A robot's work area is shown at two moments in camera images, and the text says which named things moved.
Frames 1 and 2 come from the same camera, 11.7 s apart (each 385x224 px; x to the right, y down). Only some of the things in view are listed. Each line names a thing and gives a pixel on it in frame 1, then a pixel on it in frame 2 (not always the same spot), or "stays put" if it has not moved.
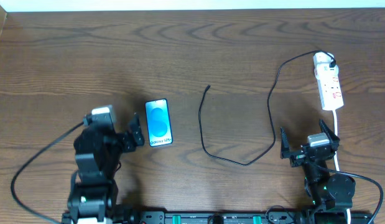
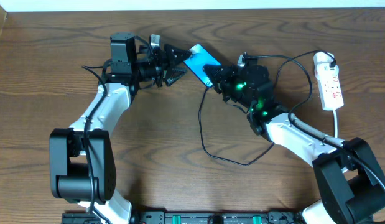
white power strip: (329, 83) stays put
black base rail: (239, 217) stays put
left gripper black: (125, 139) -> (161, 64)
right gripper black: (303, 152) -> (225, 79)
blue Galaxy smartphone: (158, 122) -> (200, 58)
